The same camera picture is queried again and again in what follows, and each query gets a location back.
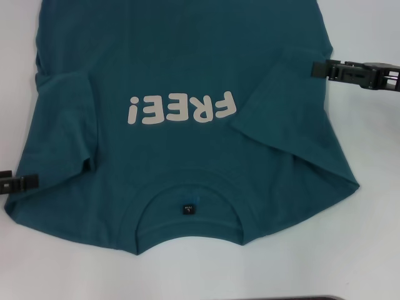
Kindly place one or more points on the teal blue printed t-shirt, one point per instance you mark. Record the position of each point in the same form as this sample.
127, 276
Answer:
193, 56

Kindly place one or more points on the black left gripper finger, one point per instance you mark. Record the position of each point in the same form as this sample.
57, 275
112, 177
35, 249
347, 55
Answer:
28, 182

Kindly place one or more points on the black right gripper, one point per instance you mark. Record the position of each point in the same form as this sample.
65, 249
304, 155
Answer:
390, 67

